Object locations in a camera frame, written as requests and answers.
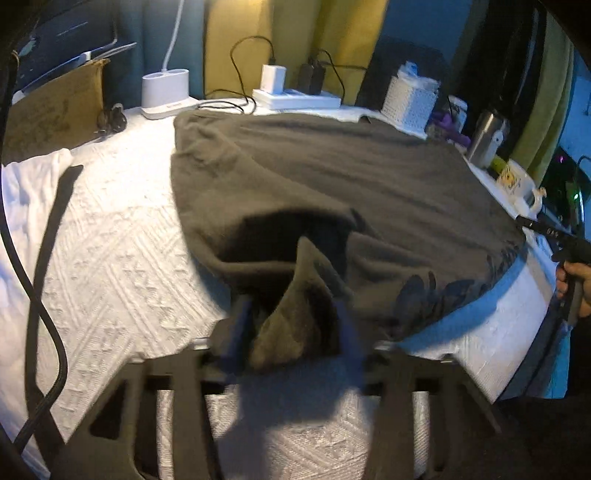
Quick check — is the white power strip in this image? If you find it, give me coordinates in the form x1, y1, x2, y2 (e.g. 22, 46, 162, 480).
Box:
252, 88, 342, 112

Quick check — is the dark glass window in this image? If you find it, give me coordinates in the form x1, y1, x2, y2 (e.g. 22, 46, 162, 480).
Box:
355, 0, 555, 153

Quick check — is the black charger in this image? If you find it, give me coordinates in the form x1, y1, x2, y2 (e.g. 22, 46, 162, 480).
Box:
298, 58, 324, 95

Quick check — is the white desk lamp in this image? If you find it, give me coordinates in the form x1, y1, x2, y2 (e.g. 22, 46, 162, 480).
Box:
141, 0, 191, 121

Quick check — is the purple soft toy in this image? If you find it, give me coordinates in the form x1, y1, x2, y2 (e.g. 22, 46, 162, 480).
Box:
429, 113, 472, 148

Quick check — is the white quilted cover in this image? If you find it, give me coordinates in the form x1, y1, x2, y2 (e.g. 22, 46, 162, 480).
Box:
0, 97, 559, 480

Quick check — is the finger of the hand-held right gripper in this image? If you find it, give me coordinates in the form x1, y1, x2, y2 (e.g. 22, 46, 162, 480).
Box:
516, 213, 578, 246

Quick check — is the clear jar with lid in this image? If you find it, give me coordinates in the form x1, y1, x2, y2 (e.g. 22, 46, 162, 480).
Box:
445, 95, 468, 130

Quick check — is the black charging cable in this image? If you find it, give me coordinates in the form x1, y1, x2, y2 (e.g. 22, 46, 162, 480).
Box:
203, 36, 278, 115
309, 48, 370, 100

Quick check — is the white perforated basket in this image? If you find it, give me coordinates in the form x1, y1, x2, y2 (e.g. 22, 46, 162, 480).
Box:
381, 74, 439, 138

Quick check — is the brown t-shirt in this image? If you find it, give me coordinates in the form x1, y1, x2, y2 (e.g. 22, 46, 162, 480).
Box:
170, 110, 527, 374

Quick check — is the dark screen device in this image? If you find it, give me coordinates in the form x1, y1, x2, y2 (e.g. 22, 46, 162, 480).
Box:
14, 0, 137, 90

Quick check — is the white printed mug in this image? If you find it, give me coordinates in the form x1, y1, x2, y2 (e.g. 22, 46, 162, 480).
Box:
496, 159, 548, 213

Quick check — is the cardboard box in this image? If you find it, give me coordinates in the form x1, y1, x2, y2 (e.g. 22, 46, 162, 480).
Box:
2, 58, 112, 164

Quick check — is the person's dark clothing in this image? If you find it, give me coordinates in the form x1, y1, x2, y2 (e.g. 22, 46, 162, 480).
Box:
496, 318, 591, 480

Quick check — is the dark teal curtain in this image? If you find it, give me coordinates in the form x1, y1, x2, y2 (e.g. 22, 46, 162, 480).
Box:
106, 0, 208, 109

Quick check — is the white garment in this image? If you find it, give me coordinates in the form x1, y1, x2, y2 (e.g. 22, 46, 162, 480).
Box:
0, 148, 75, 333

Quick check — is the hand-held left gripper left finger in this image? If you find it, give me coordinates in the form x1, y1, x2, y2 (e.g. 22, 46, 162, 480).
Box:
55, 295, 252, 480

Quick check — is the crumpled white tissue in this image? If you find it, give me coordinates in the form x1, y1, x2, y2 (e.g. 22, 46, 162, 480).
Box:
397, 60, 439, 90

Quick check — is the white charger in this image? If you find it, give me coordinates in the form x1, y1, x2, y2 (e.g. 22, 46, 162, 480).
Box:
260, 64, 288, 93

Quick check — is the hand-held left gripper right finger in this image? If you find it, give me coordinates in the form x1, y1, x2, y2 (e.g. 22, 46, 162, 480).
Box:
335, 300, 504, 480

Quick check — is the stainless steel tumbler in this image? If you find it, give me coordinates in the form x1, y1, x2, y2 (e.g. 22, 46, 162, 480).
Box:
466, 108, 511, 169

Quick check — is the yellow curtain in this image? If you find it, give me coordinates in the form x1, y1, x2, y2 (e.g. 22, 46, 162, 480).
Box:
203, 0, 389, 107
510, 28, 578, 176

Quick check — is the person's right hand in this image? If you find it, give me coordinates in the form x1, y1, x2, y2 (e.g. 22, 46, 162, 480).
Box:
555, 261, 591, 319

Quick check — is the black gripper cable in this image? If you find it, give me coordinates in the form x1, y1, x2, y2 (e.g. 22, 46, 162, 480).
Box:
0, 60, 69, 457

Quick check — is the small dark clip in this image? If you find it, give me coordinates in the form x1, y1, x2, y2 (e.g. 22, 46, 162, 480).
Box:
95, 102, 129, 136

